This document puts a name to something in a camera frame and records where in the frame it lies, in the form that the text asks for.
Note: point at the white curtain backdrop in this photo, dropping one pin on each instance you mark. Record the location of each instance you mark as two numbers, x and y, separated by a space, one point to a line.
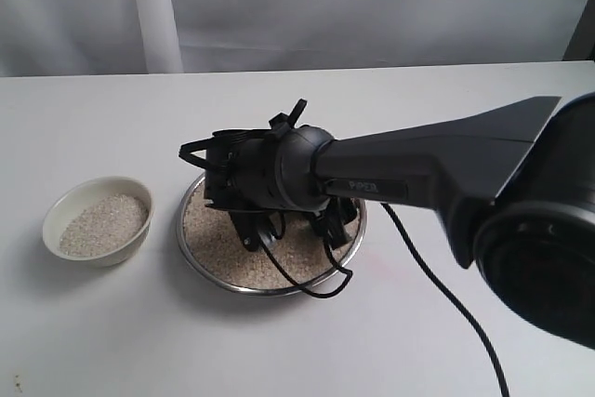
75 37

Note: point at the dark frame post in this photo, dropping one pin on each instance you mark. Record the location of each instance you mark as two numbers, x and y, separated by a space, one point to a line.
581 44

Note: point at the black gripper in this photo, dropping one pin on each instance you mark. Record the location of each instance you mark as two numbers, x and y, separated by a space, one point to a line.
241 177

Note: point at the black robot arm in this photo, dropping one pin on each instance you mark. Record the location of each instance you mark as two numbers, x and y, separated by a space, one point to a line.
512 187

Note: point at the white ceramic bowl with rice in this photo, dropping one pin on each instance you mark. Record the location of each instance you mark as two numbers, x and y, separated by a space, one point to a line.
99 223

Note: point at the steel pan of rice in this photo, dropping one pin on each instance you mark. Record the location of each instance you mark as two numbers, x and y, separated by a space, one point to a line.
211 246

